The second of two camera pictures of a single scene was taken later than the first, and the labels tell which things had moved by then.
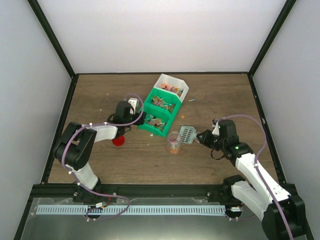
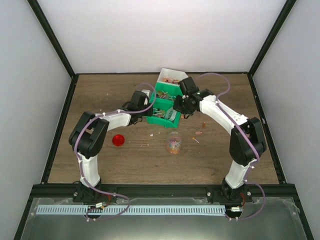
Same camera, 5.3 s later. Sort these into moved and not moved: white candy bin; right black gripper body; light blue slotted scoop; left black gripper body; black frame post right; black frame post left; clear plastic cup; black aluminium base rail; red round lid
Moved: white candy bin; light blue slotted scoop; right black gripper body
Not moved: black frame post left; left black gripper body; black frame post right; black aluminium base rail; red round lid; clear plastic cup
